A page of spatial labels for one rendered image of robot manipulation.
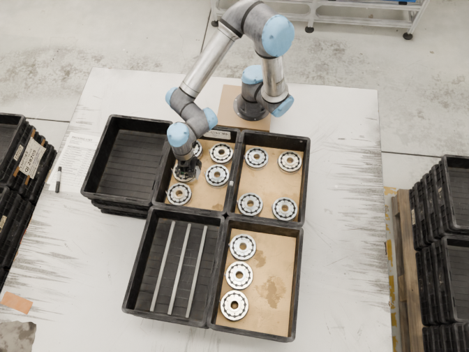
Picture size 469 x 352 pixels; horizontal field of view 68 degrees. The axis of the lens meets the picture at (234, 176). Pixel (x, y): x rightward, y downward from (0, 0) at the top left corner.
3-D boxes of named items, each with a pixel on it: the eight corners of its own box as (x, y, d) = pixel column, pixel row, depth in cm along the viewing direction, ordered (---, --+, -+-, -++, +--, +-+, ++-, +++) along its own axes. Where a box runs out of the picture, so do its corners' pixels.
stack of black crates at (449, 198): (407, 188, 221) (442, 154, 181) (456, 194, 219) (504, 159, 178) (412, 251, 204) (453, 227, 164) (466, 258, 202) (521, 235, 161)
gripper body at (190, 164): (178, 178, 142) (172, 164, 132) (181, 159, 146) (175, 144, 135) (196, 179, 142) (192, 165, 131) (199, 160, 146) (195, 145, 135)
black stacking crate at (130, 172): (118, 128, 168) (110, 114, 158) (178, 135, 165) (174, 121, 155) (91, 204, 151) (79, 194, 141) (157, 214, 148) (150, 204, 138)
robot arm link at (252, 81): (254, 78, 170) (256, 56, 158) (273, 94, 165) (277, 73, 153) (235, 91, 166) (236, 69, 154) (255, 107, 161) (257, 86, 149)
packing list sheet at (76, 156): (67, 132, 182) (67, 131, 181) (109, 136, 180) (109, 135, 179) (44, 189, 168) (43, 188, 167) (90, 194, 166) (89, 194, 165)
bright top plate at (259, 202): (240, 191, 147) (240, 191, 146) (264, 195, 146) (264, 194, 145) (236, 214, 142) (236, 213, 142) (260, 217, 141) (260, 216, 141)
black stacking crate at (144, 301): (158, 215, 148) (151, 205, 138) (226, 225, 145) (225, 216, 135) (130, 314, 131) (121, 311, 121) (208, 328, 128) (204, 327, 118)
